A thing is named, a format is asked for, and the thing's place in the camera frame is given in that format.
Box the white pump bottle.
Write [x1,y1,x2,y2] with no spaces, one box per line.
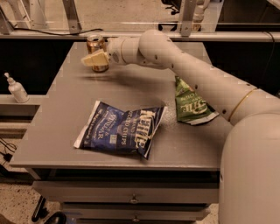
[4,73,29,103]

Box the black cable at left floor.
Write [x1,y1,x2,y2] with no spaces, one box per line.
[0,137,18,167]

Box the black cable on ledge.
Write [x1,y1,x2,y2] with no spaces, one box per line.
[8,23,103,37]

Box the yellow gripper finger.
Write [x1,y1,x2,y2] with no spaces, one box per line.
[81,49,109,67]

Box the metal drawer knob upper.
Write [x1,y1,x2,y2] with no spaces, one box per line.
[129,194,139,204]

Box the orange soda can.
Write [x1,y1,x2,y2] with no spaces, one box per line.
[87,34,109,73]

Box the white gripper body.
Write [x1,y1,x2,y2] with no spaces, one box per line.
[107,37,127,65]

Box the black caster wheel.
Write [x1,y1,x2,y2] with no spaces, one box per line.
[31,196,67,224]

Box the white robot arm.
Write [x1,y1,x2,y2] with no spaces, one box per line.
[82,30,280,224]

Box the green Kettle chips bag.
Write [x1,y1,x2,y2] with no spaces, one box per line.
[175,76,219,125]

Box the grey drawer cabinet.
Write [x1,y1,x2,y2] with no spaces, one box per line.
[11,42,232,224]

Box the blue Kettle chips bag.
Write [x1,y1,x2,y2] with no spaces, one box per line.
[73,101,166,159]

